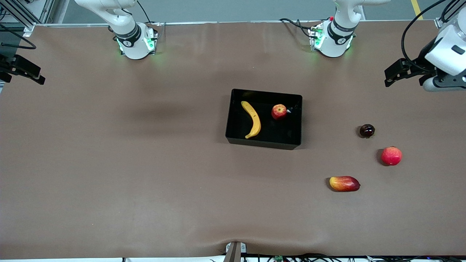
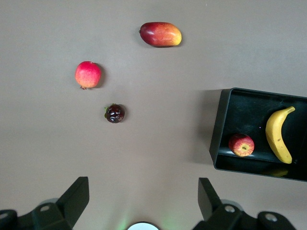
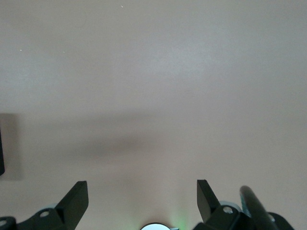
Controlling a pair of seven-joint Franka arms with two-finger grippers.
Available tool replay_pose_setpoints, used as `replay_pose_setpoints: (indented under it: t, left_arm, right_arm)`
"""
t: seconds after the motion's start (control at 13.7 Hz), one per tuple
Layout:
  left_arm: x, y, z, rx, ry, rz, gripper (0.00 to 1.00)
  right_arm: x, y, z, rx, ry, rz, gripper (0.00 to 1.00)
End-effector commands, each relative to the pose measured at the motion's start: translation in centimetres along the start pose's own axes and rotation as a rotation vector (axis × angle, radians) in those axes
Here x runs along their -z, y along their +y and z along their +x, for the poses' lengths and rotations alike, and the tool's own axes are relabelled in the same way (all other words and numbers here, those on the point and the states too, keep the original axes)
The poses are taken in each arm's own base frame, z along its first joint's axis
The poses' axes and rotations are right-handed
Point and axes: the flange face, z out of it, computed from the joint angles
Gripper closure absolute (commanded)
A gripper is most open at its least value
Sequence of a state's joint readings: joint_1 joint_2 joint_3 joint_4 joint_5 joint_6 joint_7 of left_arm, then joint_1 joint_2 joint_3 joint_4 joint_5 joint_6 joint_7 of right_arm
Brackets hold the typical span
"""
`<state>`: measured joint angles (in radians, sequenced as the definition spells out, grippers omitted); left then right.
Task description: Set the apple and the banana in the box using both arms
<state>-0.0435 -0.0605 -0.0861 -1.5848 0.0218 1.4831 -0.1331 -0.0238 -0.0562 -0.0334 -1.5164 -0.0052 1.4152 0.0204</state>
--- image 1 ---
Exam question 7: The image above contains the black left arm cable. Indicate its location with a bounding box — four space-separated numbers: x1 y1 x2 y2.
400 0 449 68

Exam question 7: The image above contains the black plastic box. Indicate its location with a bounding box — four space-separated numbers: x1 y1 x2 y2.
225 88 303 150

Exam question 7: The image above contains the red yellow mango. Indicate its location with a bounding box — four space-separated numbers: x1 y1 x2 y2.
329 176 361 192

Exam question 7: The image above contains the aluminium frame profile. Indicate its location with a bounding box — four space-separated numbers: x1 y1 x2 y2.
434 0 466 29
0 0 55 36

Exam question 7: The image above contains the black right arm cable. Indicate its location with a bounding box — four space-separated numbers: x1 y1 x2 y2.
0 24 37 50

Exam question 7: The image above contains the red yellow apple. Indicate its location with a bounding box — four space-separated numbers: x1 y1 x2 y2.
271 104 288 121

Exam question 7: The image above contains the metal table clamp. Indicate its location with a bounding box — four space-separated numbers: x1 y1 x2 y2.
225 241 247 262

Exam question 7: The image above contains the yellow banana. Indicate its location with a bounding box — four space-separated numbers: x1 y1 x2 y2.
241 101 261 139

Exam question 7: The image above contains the black base cable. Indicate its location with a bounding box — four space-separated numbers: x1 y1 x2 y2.
137 0 161 37
279 18 321 39

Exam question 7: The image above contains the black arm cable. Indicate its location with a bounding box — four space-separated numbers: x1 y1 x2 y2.
0 24 37 50
400 0 449 68

